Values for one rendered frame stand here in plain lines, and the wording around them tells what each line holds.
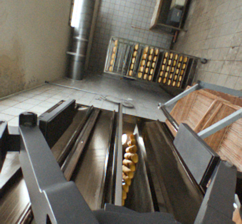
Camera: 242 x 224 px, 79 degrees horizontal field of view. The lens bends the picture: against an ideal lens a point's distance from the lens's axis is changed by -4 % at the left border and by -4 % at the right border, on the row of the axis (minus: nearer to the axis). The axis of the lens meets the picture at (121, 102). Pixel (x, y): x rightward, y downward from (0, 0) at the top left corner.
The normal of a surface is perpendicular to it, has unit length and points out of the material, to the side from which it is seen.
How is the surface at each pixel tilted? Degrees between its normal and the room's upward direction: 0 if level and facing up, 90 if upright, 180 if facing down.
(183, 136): 0
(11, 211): 70
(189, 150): 0
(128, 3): 90
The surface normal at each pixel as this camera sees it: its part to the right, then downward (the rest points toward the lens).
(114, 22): -0.01, 0.28
